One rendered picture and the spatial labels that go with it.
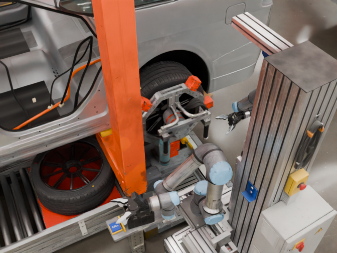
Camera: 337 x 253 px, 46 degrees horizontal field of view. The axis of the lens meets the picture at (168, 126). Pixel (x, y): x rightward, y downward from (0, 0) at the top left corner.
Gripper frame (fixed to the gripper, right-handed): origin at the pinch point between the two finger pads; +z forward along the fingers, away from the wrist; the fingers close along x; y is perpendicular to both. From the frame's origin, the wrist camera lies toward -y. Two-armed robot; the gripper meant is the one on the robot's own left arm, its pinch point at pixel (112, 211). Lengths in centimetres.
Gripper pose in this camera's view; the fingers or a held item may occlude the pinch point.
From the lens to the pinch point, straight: 208.6
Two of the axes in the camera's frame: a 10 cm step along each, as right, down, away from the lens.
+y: 0.4, 7.7, 6.3
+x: -2.8, -6.0, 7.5
